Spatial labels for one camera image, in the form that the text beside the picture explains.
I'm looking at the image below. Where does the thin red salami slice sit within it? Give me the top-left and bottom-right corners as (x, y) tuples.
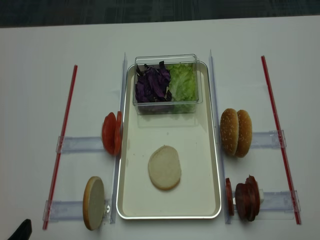
(225, 178), (235, 216)

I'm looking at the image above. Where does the lower left clear holder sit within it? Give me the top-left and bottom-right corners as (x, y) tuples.
(42, 198), (113, 223)

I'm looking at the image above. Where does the upper right clear holder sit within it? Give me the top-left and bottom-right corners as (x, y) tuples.
(250, 130), (287, 149)

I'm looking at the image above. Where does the tomato slice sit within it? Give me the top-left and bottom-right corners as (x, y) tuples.
(114, 111), (122, 156)
(101, 112), (116, 155)

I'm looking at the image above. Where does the shredded purple cabbage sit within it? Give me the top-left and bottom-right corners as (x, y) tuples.
(135, 61), (172, 103)

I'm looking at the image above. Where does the lower right clear holder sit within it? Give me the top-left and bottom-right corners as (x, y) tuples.
(233, 188), (300, 221)

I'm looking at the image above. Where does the right sesame bun top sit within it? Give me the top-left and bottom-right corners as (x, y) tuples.
(235, 109), (253, 158)

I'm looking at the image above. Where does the upper left clear holder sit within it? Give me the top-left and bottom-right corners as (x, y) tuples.
(56, 136), (105, 154)

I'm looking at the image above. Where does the clear plastic salad container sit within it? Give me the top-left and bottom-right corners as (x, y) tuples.
(132, 54), (202, 115)

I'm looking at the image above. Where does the left clear vertical rail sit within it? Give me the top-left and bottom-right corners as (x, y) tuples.
(109, 53), (128, 224)

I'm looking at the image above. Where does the rear tomato slice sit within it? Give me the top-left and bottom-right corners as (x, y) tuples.
(114, 111), (122, 156)

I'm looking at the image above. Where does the dark meat patty rear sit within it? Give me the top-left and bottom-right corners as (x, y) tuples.
(245, 175), (260, 222)

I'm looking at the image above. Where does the right clear vertical rail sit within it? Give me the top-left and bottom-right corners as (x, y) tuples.
(208, 50), (232, 225)

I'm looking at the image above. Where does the right red straw rod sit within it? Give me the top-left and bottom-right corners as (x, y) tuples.
(260, 55), (302, 225)

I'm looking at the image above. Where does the left sesame bun top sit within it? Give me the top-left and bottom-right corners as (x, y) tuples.
(219, 108), (239, 156)

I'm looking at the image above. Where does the left red straw rod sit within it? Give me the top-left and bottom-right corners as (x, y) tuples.
(42, 65), (78, 231)

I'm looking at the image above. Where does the dark meat patty front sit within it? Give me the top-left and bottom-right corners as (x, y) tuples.
(235, 183), (255, 222)

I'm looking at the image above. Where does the red straw rod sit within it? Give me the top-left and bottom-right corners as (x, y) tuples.
(260, 55), (302, 225)
(42, 65), (78, 231)

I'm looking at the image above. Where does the dark meat patty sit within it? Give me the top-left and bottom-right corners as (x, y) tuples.
(235, 183), (255, 222)
(245, 175), (260, 222)

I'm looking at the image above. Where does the green lettuce pile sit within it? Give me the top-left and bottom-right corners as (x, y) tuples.
(168, 63), (196, 102)

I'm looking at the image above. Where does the clear holder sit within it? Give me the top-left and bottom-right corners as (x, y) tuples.
(250, 130), (287, 149)
(42, 198), (113, 223)
(56, 136), (105, 154)
(233, 188), (300, 221)

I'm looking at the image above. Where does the white metal serving tray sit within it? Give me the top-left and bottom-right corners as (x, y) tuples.
(116, 62), (222, 220)

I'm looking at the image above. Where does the clear vertical rail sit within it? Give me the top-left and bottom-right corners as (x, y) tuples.
(109, 53), (128, 224)
(208, 50), (232, 225)

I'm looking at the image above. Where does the front tomato slice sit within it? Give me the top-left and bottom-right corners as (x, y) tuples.
(101, 112), (116, 155)

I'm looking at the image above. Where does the upright bun bottom slice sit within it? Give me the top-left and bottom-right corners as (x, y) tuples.
(82, 176), (105, 231)

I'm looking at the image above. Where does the bun bottom on tray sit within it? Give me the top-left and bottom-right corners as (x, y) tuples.
(147, 145), (182, 191)

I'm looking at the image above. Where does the black object bottom left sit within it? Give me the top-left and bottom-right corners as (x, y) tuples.
(8, 219), (32, 240)

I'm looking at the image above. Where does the sesame bun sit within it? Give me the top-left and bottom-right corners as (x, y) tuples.
(219, 108), (239, 156)
(235, 109), (253, 158)

